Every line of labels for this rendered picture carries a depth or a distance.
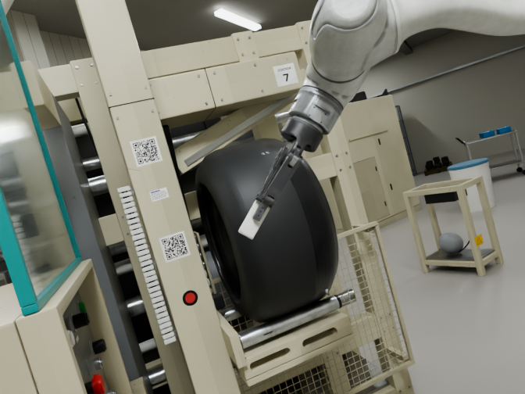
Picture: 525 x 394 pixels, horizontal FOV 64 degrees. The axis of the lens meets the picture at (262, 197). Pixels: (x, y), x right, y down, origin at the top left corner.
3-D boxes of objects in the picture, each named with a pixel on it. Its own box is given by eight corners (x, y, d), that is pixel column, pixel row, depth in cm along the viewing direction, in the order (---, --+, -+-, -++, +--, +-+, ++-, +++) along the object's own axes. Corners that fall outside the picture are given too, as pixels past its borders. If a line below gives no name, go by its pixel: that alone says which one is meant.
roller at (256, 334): (241, 352, 120) (236, 338, 120) (237, 348, 124) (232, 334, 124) (344, 309, 131) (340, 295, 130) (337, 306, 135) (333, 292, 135)
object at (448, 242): (483, 276, 350) (460, 185, 345) (423, 272, 401) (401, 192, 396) (504, 262, 369) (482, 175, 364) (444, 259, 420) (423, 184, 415)
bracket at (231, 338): (238, 370, 116) (228, 336, 115) (211, 330, 154) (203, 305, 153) (249, 364, 117) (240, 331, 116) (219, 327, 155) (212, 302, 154)
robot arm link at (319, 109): (308, 81, 74) (291, 110, 74) (350, 108, 75) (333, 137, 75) (295, 91, 83) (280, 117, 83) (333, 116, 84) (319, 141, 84)
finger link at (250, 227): (269, 206, 78) (270, 207, 78) (251, 239, 78) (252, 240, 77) (256, 198, 78) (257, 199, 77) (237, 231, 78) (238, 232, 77)
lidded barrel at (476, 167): (457, 216, 589) (445, 170, 585) (458, 207, 638) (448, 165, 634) (501, 208, 563) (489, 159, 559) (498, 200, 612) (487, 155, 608)
